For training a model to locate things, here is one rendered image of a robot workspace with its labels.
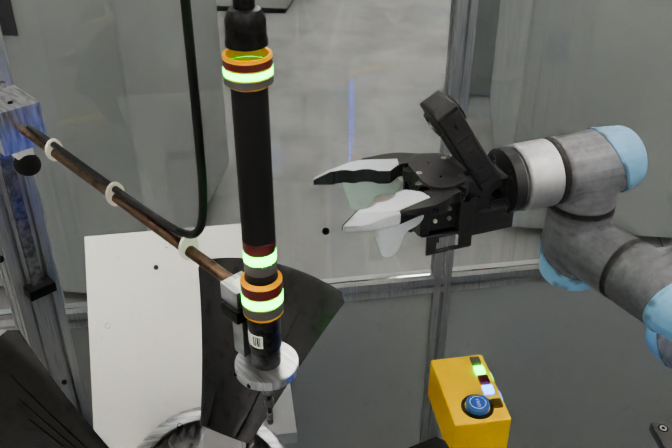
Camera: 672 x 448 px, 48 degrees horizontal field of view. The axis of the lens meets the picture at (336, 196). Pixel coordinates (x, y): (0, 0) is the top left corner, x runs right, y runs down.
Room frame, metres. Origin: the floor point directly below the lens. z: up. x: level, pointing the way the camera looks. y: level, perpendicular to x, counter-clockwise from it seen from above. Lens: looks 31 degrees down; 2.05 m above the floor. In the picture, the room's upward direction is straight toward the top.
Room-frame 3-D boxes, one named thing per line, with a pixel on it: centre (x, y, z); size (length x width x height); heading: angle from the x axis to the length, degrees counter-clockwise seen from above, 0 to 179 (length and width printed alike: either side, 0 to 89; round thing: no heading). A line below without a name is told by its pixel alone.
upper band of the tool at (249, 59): (0.62, 0.08, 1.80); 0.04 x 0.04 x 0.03
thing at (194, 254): (0.84, 0.29, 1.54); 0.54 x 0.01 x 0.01; 44
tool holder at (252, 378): (0.63, 0.08, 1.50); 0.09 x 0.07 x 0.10; 44
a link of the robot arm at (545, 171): (0.72, -0.21, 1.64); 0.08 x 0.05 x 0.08; 19
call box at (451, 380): (0.97, -0.23, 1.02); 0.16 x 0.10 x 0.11; 9
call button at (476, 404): (0.92, -0.24, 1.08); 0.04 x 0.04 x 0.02
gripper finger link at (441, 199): (0.65, -0.09, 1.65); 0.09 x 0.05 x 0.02; 130
